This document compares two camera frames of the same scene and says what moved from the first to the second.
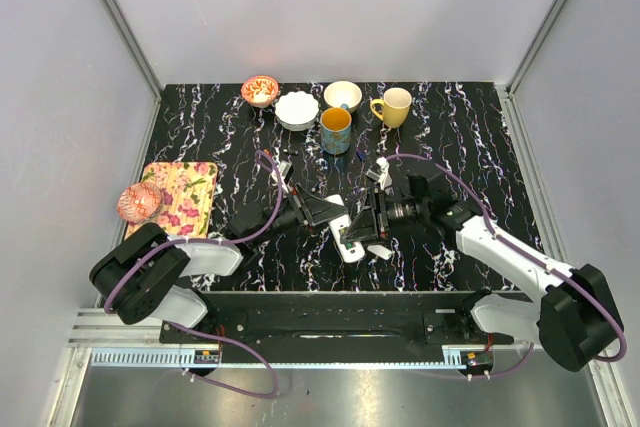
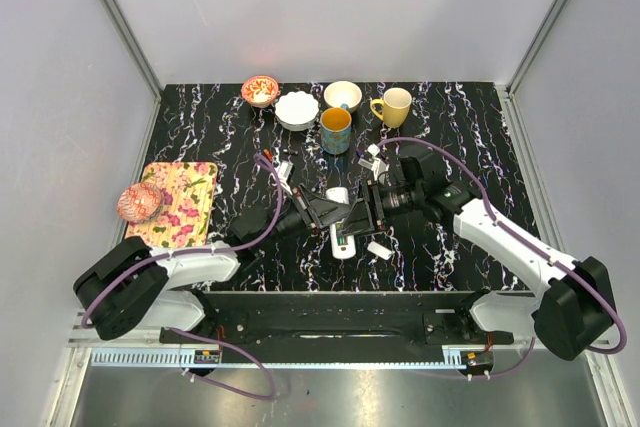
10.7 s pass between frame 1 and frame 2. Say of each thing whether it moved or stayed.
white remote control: moved
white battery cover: stayed
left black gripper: stayed
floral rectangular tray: stayed
